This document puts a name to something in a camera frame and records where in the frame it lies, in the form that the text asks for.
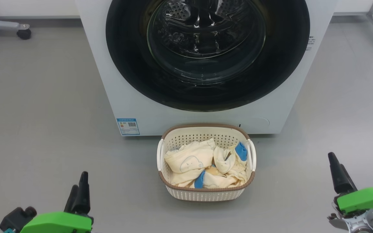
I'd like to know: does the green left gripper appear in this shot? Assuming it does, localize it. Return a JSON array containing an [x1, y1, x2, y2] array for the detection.
[[20, 172, 93, 233]]

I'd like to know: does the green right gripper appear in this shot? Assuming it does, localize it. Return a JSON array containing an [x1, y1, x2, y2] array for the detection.
[[328, 152, 373, 214]]

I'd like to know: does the cream bear print garment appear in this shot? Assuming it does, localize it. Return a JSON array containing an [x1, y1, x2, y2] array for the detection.
[[164, 139, 217, 187]]

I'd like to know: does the cream garment with blue cuff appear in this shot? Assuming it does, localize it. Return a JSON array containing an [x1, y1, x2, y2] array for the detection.
[[195, 142, 249, 189]]

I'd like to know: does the washing machine glass door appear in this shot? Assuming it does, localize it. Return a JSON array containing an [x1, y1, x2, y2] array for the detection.
[[106, 0, 311, 112]]

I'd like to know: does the white front-load washing machine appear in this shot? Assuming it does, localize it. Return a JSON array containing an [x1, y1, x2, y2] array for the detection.
[[75, 0, 338, 136]]

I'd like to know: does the blue energy label sticker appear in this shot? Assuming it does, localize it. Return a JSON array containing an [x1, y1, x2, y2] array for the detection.
[[117, 118, 140, 136]]

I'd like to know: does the cream perforated laundry basket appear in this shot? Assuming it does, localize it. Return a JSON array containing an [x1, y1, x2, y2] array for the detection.
[[156, 123, 257, 202]]

